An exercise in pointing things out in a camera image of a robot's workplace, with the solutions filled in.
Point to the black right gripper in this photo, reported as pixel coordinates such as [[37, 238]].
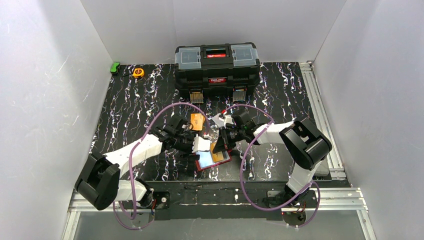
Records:
[[224, 139]]

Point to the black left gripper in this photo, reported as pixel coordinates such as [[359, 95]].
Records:
[[191, 142]]

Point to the red leather card holder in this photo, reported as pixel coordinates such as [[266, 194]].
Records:
[[207, 159]]

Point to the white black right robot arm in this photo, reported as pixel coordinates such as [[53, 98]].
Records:
[[307, 146]]

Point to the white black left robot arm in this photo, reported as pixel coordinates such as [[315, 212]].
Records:
[[100, 180]]

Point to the silver credit card stack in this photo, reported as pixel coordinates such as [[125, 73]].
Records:
[[218, 120]]

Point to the drill bit set case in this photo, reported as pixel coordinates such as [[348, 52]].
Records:
[[196, 97]]

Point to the black plastic toolbox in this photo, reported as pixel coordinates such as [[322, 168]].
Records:
[[216, 69]]

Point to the orange tape measure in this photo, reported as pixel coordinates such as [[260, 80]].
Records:
[[138, 73]]

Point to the green small object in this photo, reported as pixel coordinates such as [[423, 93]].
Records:
[[114, 69]]

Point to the grey plastic case lid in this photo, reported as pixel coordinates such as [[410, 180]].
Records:
[[322, 168]]

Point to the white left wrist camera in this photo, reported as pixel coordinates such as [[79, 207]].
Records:
[[201, 144]]

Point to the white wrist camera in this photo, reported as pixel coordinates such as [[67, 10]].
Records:
[[224, 120], [201, 144]]

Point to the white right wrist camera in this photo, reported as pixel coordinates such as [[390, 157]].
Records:
[[224, 120]]

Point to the black base rail with bracket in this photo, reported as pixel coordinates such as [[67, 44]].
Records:
[[218, 199]]

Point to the aluminium frame rail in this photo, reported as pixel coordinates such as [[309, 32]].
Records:
[[349, 198]]

